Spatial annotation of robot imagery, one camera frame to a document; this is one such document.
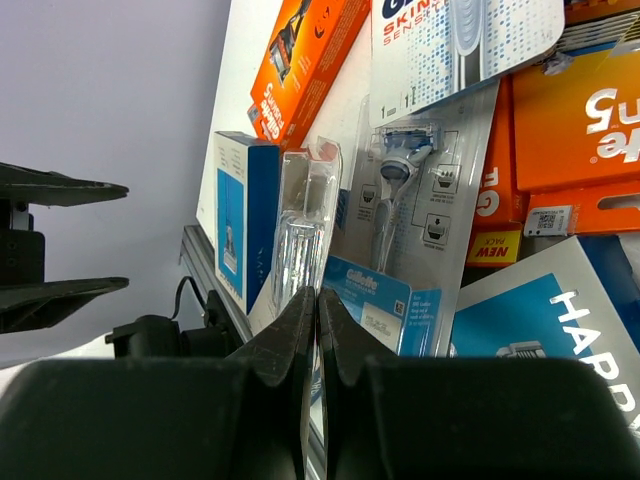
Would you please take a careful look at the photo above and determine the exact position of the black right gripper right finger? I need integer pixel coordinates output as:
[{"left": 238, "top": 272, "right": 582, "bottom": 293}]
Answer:
[{"left": 317, "top": 289, "right": 399, "bottom": 479}]

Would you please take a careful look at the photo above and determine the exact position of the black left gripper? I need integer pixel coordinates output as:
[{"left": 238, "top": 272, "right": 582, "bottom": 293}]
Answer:
[{"left": 1, "top": 163, "right": 129, "bottom": 333}]

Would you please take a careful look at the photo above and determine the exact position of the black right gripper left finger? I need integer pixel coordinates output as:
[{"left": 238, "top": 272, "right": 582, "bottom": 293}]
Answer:
[{"left": 229, "top": 287, "right": 316, "bottom": 479}]

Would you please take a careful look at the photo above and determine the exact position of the clear Gillette blister pack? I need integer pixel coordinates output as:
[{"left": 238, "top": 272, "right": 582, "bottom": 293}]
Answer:
[
  {"left": 323, "top": 83, "right": 498, "bottom": 357},
  {"left": 248, "top": 136, "right": 342, "bottom": 334}
]

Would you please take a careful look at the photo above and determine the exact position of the blue Harry's razor box left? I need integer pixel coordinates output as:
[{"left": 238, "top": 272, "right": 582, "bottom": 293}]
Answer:
[{"left": 213, "top": 131, "right": 280, "bottom": 314}]

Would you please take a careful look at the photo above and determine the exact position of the blue harry's razor box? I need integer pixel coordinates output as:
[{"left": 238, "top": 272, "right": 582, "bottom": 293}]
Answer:
[
  {"left": 450, "top": 236, "right": 639, "bottom": 434},
  {"left": 213, "top": 131, "right": 280, "bottom": 314}
]

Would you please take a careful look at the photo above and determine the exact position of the orange Gillette Fusion5 box middle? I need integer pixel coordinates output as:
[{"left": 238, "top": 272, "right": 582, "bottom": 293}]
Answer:
[{"left": 466, "top": 76, "right": 528, "bottom": 268}]

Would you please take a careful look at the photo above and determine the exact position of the orange gillette fusion5 box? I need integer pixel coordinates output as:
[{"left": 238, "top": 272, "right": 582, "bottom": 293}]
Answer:
[
  {"left": 466, "top": 76, "right": 528, "bottom": 268},
  {"left": 513, "top": 50, "right": 639, "bottom": 237},
  {"left": 248, "top": 0, "right": 370, "bottom": 150}
]

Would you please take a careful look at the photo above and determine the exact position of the blue Harry's razor box right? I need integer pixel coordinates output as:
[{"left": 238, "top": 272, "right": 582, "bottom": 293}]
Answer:
[{"left": 450, "top": 236, "right": 639, "bottom": 434}]

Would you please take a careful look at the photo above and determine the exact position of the white Gillette Skinguard razor pack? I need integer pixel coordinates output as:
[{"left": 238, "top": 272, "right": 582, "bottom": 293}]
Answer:
[{"left": 369, "top": 0, "right": 565, "bottom": 127}]

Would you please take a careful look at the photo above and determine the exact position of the orange Gillette Fusion5 box left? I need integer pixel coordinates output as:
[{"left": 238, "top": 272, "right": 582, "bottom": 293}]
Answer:
[{"left": 248, "top": 0, "right": 370, "bottom": 150}]

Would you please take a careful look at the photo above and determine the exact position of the orange Gillette Fusion5 box right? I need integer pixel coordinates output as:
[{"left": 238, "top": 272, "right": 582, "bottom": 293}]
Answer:
[{"left": 513, "top": 50, "right": 639, "bottom": 237}]

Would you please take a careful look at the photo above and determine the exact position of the aluminium mounting rail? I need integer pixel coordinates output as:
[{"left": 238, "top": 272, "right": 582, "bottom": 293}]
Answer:
[{"left": 180, "top": 225, "right": 325, "bottom": 479}]

